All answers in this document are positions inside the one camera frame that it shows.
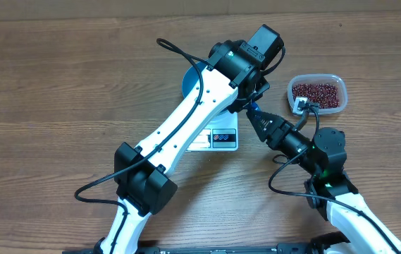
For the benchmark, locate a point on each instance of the red adzuki beans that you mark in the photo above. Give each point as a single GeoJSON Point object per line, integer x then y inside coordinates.
{"type": "Point", "coordinates": [324, 94]}

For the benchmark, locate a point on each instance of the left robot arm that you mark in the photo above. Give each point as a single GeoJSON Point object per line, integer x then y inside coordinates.
{"type": "Point", "coordinates": [231, 77]}

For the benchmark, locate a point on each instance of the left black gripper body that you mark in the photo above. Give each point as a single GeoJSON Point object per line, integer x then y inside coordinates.
{"type": "Point", "coordinates": [256, 94]}

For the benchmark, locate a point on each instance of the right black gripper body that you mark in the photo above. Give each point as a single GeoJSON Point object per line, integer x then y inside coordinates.
{"type": "Point", "coordinates": [289, 142]}

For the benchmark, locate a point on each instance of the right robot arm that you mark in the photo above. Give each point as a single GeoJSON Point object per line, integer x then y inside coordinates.
{"type": "Point", "coordinates": [329, 189]}

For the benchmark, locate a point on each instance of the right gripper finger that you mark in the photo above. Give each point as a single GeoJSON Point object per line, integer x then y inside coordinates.
{"type": "Point", "coordinates": [263, 125]}
{"type": "Point", "coordinates": [278, 120]}

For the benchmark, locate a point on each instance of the clear plastic container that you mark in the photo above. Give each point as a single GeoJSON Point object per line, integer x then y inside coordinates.
{"type": "Point", "coordinates": [321, 78]}

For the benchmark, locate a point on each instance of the white digital kitchen scale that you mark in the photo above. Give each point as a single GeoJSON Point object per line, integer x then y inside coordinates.
{"type": "Point", "coordinates": [219, 135]}

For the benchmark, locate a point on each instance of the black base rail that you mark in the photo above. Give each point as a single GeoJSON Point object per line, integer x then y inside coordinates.
{"type": "Point", "coordinates": [281, 248]}

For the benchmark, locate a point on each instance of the blue metal bowl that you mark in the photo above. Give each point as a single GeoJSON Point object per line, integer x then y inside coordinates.
{"type": "Point", "coordinates": [190, 79]}

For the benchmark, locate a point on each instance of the blue plastic measuring scoop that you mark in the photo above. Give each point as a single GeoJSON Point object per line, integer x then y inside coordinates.
{"type": "Point", "coordinates": [255, 107]}

